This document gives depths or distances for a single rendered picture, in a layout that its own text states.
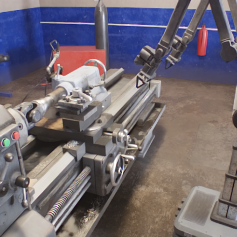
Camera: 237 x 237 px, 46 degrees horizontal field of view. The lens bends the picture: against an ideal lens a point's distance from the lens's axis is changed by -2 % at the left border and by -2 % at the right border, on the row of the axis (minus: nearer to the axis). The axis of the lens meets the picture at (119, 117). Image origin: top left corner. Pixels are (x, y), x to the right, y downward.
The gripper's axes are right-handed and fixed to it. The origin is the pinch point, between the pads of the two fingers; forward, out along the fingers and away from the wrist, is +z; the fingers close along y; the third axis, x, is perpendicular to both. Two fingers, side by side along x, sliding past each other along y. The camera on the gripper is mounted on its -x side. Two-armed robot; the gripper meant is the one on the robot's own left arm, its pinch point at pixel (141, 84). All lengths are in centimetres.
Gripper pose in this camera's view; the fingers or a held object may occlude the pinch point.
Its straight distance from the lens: 169.3
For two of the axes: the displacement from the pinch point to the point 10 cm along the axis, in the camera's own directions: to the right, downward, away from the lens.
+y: -5.0, 3.8, -7.8
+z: -4.2, 6.8, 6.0
